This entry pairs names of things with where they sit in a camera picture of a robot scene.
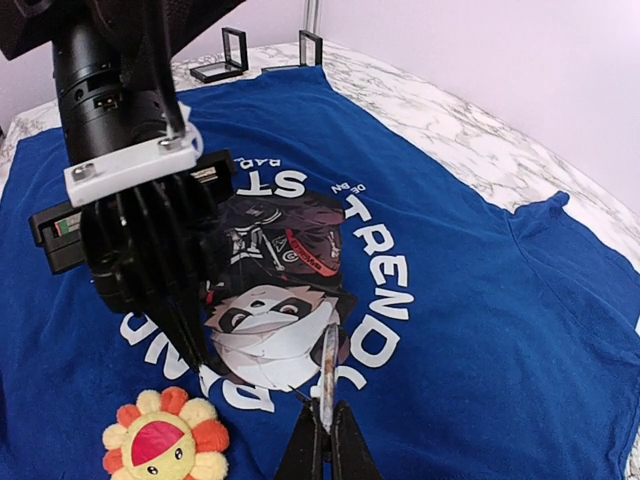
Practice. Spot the blue printed t-shirt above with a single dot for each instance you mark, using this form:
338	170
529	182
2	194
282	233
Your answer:
476	342

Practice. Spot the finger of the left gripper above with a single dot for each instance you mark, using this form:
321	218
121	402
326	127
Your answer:
187	317

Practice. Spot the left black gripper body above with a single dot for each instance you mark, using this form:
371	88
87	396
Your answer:
154	221

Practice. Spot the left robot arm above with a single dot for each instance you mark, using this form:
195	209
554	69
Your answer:
112	64

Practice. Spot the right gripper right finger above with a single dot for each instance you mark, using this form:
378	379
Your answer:
351	458

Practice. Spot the orange yellow flower brooch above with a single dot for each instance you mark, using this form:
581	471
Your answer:
166	435

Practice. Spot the left aluminium frame post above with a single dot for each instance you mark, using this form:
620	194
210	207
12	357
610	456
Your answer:
311	15

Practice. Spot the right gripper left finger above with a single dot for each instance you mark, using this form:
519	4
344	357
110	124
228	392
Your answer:
303	457

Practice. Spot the black brooch display box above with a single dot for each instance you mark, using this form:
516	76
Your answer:
234	63

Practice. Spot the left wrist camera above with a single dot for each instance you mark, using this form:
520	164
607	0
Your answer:
105	160

